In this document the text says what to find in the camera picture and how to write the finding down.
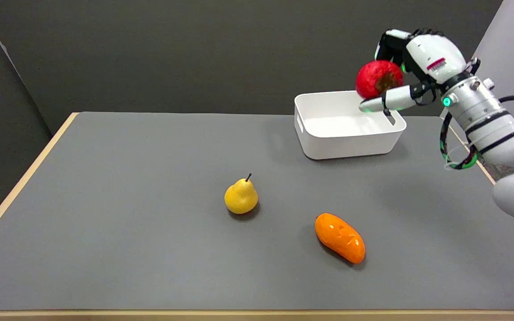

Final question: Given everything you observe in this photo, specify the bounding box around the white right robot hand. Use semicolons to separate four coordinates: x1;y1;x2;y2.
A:
359;29;468;112

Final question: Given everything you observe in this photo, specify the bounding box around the white plastic box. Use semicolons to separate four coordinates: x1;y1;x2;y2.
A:
294;91;407;160

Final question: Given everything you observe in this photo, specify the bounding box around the black green braided cable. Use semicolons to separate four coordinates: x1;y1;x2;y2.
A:
439;94;514;170

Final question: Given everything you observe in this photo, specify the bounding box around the orange mango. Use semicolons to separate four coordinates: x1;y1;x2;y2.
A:
315;213;366;264

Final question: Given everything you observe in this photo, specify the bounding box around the yellow pear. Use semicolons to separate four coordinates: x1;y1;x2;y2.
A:
224;173;259;215

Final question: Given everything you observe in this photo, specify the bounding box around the grey table mat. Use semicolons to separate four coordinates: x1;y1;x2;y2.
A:
0;111;514;311

